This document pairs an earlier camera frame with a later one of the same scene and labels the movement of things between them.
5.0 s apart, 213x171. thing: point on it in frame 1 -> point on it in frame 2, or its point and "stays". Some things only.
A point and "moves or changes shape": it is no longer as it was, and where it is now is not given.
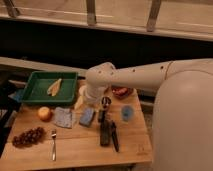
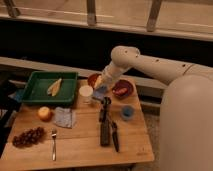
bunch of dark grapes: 29,137 stays
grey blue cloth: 63,117 stays
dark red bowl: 121,91 stays
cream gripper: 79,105 -> 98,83
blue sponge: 86,117 moves or changes shape
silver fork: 53,134 stays
